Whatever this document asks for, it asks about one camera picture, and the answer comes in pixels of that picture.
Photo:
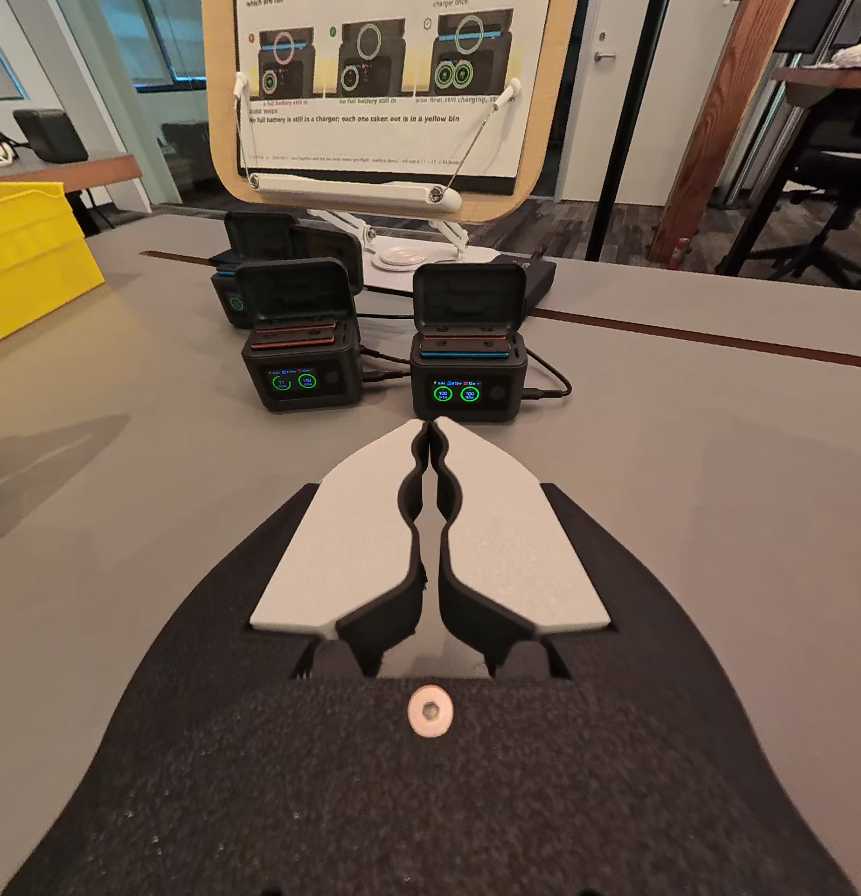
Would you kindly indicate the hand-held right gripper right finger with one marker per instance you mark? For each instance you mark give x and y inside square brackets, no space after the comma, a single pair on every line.
[535,553]

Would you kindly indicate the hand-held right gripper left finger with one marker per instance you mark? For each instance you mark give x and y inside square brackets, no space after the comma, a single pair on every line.
[332,553]

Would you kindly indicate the black battery charging case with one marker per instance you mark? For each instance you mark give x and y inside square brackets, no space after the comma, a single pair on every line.
[332,245]
[49,136]
[297,287]
[465,287]
[259,234]

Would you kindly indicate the yellow plastic bin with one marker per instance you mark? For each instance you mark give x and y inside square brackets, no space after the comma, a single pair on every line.
[32,266]

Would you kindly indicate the black charging hub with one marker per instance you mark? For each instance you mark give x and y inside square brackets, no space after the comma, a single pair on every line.
[539,280]

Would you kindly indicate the small red canister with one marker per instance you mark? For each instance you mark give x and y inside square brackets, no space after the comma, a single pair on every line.
[677,255]

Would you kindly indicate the white paper poster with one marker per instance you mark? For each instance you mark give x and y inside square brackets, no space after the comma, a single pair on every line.
[374,140]

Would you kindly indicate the white door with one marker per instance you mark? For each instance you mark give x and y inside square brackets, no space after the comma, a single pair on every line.
[612,126]

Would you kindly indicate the instruction sheet on wooden stand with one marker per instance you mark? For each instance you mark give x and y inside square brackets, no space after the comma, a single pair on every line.
[553,105]

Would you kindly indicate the wooden edged table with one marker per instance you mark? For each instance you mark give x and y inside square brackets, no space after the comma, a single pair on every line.
[88,168]

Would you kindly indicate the wooden pillar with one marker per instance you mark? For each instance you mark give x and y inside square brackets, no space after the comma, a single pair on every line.
[724,126]

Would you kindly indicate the black office chair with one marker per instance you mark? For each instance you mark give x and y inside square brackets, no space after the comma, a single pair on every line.
[843,161]

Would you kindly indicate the dark desk black legs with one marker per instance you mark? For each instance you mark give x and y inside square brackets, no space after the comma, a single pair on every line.
[822,77]

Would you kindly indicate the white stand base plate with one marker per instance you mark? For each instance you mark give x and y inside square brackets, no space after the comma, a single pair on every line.
[385,280]

